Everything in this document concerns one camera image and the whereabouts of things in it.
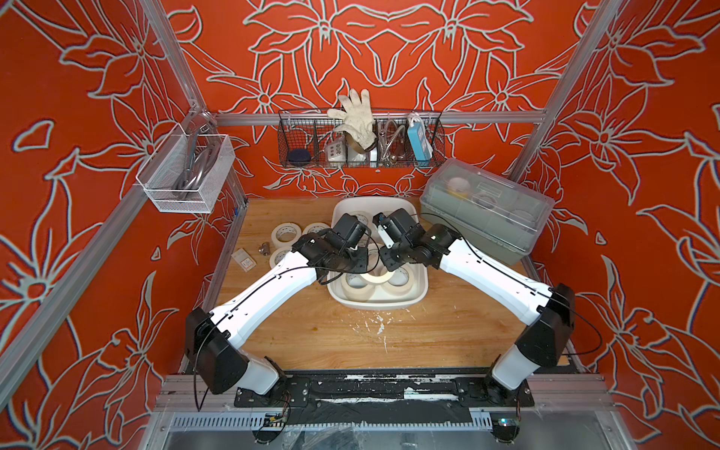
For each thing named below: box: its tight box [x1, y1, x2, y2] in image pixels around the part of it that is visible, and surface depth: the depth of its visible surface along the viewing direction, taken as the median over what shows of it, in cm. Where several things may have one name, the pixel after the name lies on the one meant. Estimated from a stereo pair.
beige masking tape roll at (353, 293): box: [340, 272, 375, 302], surface depth 88 cm
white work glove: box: [327, 88, 378, 154], surface depth 91 cm
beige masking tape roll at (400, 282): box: [380, 264, 416, 297], surface depth 92 cm
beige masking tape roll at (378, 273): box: [360, 242, 395, 285], surface depth 75 cm
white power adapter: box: [326, 140, 347, 163], surface depth 96 cm
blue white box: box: [406, 113, 435, 162], surface depth 89 cm
